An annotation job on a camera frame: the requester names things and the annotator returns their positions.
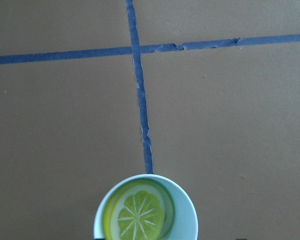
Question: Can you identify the yellow lemon slice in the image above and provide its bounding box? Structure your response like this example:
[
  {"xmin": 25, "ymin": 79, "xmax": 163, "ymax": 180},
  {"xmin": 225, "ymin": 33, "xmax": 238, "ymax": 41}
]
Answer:
[{"xmin": 102, "ymin": 178, "xmax": 174, "ymax": 240}]

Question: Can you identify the light blue paper cup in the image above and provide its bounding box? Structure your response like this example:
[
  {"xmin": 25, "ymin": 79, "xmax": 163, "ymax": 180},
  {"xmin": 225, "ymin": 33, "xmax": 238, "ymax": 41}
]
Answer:
[{"xmin": 93, "ymin": 174, "xmax": 198, "ymax": 240}]

